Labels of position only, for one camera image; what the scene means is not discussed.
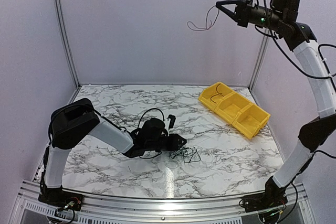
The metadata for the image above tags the cable pile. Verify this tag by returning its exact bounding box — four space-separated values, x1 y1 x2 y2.
169 145 202 164

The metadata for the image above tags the yellow bin right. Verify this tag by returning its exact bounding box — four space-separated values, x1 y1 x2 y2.
232 103 270 139

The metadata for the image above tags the yellow bin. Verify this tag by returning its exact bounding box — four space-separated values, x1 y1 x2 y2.
198 82 235 111
214 93 253 124
232 103 270 139

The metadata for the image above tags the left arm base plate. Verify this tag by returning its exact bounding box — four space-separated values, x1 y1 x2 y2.
38 188 83 211

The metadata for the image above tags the yellow bin left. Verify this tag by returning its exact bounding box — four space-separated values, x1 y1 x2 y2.
198 82 235 111

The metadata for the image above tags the aluminium front rail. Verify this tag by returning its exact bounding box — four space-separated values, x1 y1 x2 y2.
9 180 317 223

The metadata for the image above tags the left aluminium frame post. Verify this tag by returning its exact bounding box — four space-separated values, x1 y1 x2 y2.
54 0 81 89

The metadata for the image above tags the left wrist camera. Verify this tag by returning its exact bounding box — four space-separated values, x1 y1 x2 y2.
167 114 176 130

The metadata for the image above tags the aluminium frame post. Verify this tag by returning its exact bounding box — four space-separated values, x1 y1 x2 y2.
248 35 270 93
54 0 81 89

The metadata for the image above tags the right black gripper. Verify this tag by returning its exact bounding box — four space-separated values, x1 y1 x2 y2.
216 0 285 31

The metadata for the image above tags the yellow bin middle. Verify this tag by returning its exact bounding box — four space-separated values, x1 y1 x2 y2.
214 93 253 124

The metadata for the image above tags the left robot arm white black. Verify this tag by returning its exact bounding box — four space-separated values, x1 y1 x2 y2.
40 98 187 206

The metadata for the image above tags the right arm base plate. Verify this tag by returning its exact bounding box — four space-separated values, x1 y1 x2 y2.
238 193 288 212

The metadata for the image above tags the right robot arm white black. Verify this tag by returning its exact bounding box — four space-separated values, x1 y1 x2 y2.
215 0 335 207

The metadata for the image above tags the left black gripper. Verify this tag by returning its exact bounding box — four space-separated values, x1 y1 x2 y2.
146 133 187 151

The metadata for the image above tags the right aluminium frame post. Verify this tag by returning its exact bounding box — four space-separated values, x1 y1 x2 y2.
248 35 270 93

